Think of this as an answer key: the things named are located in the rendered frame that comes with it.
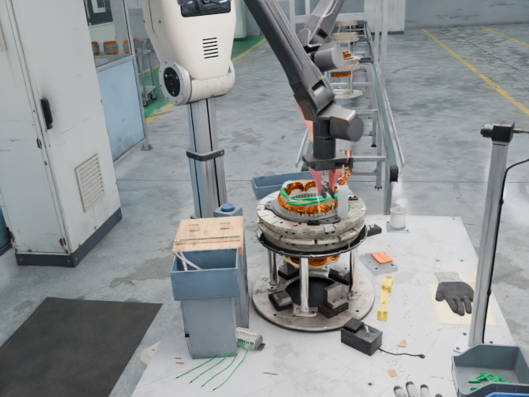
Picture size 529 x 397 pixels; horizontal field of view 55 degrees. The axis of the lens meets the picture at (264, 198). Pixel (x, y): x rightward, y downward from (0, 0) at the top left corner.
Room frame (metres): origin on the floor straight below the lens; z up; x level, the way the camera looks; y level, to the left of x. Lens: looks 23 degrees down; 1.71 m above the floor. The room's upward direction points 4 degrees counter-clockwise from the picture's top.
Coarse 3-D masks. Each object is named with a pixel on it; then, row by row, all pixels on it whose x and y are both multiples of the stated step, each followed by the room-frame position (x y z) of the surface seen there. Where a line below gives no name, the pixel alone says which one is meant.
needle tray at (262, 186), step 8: (264, 176) 1.73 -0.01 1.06; (272, 176) 1.74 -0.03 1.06; (280, 176) 1.74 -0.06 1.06; (288, 176) 1.74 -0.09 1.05; (296, 176) 1.75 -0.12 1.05; (304, 176) 1.75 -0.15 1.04; (312, 176) 1.76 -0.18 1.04; (256, 184) 1.73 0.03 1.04; (264, 184) 1.73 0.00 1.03; (272, 184) 1.74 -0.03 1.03; (280, 184) 1.74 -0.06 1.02; (256, 192) 1.62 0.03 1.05; (264, 192) 1.63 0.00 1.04; (272, 192) 1.63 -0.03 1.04
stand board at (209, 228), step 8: (240, 216) 1.40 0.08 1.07; (184, 224) 1.36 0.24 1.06; (200, 224) 1.36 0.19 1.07; (208, 224) 1.35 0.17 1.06; (216, 224) 1.35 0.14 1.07; (232, 224) 1.34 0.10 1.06; (240, 224) 1.34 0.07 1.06; (184, 232) 1.31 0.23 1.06; (192, 232) 1.31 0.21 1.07; (200, 232) 1.30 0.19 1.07; (208, 232) 1.30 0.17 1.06; (216, 232) 1.30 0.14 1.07; (224, 232) 1.29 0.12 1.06; (232, 232) 1.29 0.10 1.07; (240, 232) 1.29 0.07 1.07; (176, 248) 1.22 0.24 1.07; (184, 248) 1.22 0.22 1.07; (192, 248) 1.21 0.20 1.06; (200, 248) 1.21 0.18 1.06; (208, 248) 1.21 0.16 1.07; (216, 248) 1.20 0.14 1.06; (240, 248) 1.20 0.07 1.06
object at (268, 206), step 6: (276, 198) 1.43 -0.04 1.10; (270, 204) 1.39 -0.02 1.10; (348, 204) 1.37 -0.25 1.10; (270, 210) 1.36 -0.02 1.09; (348, 210) 1.32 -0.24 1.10; (282, 216) 1.30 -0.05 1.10; (336, 216) 1.28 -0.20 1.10; (300, 222) 1.27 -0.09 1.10; (306, 222) 1.26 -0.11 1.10; (324, 222) 1.25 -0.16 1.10; (330, 222) 1.25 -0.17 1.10; (336, 222) 1.25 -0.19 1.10
